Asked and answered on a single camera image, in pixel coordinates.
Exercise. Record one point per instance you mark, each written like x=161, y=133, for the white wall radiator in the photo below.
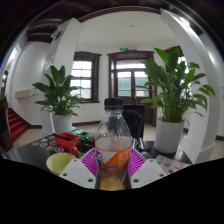
x=26, y=93

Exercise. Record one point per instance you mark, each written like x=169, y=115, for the wide brown framed window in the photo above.
x=83, y=76

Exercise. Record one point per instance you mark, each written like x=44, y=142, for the narrow brown framed window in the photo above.
x=182, y=60

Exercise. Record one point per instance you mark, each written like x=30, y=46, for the brown glazed double door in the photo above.
x=111, y=76

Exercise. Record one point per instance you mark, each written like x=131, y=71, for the pale yellow paper cup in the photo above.
x=58, y=161

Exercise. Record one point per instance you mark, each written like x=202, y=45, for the green exit sign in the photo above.
x=124, y=49

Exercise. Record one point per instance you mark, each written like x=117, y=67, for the large leafy plant white pot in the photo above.
x=168, y=133

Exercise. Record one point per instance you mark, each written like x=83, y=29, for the orange soda plastic bottle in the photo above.
x=112, y=150

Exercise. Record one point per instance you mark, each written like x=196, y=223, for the small leafy plant white pot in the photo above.
x=60, y=96

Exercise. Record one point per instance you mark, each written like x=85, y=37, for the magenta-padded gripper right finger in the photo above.
x=148, y=171

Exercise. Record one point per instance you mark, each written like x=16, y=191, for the round printed badges group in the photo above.
x=45, y=144

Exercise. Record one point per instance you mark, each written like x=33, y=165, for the black chair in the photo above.
x=135, y=123

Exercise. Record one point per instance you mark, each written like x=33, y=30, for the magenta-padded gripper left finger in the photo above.
x=76, y=173

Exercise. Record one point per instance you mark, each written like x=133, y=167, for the red carpeted stairs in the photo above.
x=16, y=125

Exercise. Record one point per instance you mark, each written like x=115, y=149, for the white printed paper sheet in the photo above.
x=171, y=164

